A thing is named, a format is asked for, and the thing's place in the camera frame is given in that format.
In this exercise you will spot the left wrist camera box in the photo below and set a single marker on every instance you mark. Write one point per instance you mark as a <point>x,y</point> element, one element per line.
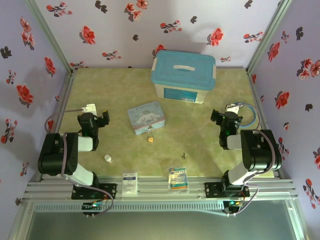
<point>88,109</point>

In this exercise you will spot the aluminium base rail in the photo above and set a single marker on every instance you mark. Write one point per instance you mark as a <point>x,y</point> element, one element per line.
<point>155,193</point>

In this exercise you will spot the cartoon print tin box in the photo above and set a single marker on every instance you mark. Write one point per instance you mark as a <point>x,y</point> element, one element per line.
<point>145,117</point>

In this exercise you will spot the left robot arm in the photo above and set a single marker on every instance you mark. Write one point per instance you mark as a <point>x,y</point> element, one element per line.
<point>56,157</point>

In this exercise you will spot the blue printed plastic packet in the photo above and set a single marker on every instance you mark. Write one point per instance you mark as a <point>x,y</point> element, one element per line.
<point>178,180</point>

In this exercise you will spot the blue-lidded white storage box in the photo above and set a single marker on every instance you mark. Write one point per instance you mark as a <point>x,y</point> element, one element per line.
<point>182,75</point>

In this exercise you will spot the aluminium corner post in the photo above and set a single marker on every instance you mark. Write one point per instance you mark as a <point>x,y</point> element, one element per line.
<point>47,32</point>
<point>270,32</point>

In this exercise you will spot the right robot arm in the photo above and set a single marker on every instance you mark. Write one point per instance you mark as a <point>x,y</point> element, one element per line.
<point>260,150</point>

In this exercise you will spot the small white bottle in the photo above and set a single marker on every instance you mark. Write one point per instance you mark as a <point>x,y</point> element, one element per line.
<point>108,158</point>

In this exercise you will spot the small controller circuit board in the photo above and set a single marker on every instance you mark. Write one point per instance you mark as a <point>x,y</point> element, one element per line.
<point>93,206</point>
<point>233,204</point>

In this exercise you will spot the brass padlock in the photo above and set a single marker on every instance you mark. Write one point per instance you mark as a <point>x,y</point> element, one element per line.
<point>150,139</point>

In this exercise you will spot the aluminium side rail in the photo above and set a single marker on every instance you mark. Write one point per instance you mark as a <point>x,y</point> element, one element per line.
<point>260,100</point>
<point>65,95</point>

